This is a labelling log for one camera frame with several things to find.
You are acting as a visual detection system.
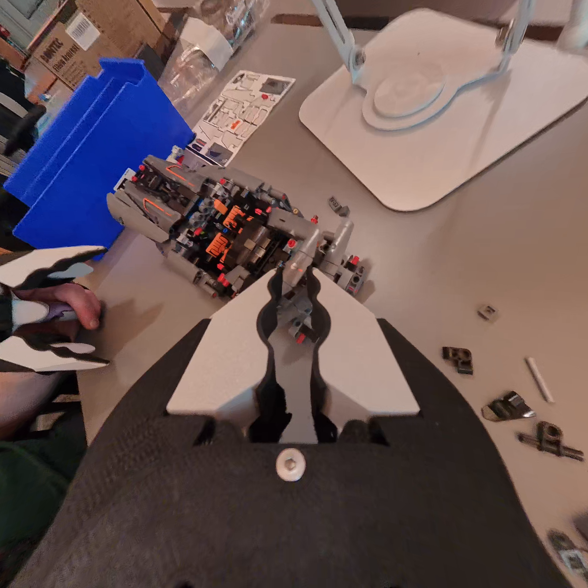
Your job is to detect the white book stand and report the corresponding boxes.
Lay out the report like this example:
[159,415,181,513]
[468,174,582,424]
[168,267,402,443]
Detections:
[299,0,588,212]

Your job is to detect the person's left forearm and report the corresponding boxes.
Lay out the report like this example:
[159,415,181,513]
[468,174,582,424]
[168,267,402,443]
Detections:
[0,370,81,435]

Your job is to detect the blue plastic bin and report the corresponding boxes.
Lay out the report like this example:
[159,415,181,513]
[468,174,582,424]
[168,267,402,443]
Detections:
[4,57,148,205]

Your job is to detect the clear plastic parts bags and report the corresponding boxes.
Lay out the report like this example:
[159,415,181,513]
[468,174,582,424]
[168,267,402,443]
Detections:
[158,0,272,115]

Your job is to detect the black lego angle beam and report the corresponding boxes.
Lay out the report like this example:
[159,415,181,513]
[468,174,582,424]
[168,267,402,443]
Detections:
[442,346,474,375]

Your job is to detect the grey lego car model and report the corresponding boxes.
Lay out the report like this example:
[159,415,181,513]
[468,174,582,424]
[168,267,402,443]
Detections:
[107,155,367,345]

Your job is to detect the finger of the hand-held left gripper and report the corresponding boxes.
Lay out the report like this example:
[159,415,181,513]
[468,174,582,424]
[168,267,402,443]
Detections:
[0,334,111,373]
[0,246,109,290]

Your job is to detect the white lego axle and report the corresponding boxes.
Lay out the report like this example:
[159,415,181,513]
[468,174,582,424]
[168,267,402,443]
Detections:
[525,357,556,404]

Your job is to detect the black lego axle connector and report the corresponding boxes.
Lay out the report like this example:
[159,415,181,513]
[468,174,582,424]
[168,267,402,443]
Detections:
[518,421,585,461]

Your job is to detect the person's left hand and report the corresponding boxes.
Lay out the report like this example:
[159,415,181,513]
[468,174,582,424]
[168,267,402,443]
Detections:
[15,282,103,343]

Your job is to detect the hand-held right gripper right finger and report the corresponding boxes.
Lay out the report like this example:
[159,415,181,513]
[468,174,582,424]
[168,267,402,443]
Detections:
[306,267,421,426]

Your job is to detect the black lego piece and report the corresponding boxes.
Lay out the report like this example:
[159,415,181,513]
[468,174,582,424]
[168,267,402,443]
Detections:
[547,529,588,575]

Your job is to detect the brown cardboard box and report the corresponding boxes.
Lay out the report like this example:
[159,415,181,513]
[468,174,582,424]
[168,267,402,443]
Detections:
[25,0,166,92]

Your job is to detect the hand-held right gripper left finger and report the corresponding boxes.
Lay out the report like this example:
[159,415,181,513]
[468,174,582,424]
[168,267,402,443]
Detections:
[165,269,284,431]

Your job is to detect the lego sticker sheet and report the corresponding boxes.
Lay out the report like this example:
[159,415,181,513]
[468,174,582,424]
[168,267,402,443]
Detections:
[186,70,296,167]

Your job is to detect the dark grey lego panel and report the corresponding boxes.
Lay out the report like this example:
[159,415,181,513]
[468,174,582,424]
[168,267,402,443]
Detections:
[481,391,536,421]

